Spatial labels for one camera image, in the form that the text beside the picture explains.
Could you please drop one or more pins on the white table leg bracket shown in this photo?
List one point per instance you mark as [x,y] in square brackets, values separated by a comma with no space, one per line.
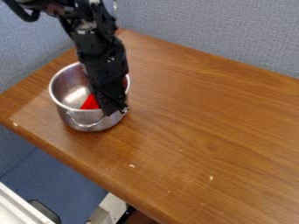
[109,211]

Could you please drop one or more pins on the metal pot with handle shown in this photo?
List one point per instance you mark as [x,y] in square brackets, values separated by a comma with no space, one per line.
[69,90]

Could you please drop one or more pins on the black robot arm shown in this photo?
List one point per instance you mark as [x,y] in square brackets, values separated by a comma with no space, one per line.
[29,9]

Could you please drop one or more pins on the black object near floor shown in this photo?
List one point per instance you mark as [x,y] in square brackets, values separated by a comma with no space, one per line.
[41,208]

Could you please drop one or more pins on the red rectangular block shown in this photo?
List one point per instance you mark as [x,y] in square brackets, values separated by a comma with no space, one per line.
[89,103]

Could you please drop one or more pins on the white furniture edge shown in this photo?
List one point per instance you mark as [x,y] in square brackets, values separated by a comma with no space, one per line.
[16,211]

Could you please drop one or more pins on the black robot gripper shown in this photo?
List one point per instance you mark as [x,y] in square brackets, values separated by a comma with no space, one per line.
[91,27]

